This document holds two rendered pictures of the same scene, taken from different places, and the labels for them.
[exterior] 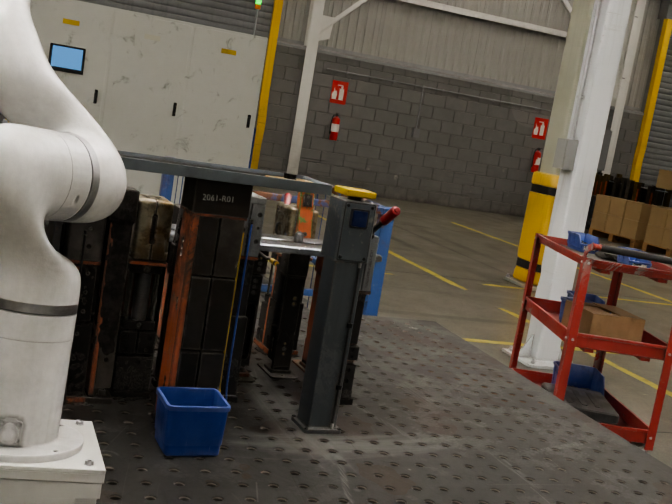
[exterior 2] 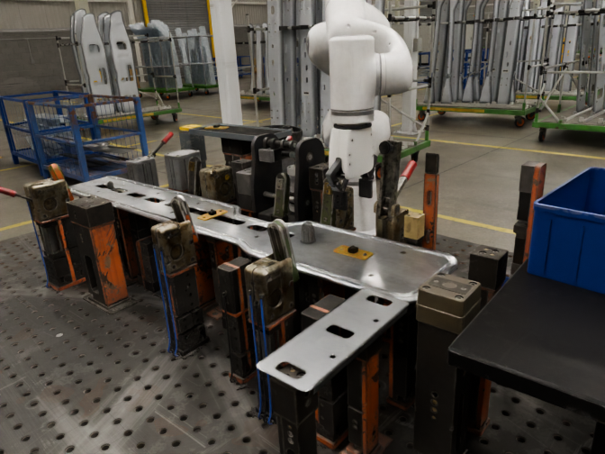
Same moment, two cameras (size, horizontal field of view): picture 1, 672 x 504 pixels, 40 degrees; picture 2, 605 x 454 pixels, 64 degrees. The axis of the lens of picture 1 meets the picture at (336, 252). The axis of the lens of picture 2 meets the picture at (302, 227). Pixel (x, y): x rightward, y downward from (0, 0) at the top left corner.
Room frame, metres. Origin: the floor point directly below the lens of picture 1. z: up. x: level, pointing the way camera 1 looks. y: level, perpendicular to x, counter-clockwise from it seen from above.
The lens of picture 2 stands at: (2.08, 1.83, 1.43)
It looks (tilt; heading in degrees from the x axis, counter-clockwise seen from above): 21 degrees down; 245
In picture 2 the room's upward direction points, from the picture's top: 3 degrees counter-clockwise
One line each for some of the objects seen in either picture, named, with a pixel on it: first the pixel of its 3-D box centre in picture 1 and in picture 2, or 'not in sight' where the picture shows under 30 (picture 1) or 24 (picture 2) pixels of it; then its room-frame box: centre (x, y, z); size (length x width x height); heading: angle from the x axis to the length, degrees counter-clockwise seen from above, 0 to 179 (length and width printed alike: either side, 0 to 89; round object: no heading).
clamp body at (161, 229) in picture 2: not in sight; (180, 286); (1.91, 0.70, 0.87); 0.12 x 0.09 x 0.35; 25
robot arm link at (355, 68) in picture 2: not in sight; (354, 72); (1.58, 1.00, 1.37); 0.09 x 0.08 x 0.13; 152
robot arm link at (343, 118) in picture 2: not in sight; (353, 115); (1.58, 0.99, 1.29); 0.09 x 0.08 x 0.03; 25
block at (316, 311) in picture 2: not in sight; (331, 370); (1.72, 1.14, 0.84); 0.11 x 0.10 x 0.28; 25
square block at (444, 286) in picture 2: not in sight; (444, 377); (1.59, 1.30, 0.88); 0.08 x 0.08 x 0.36; 25
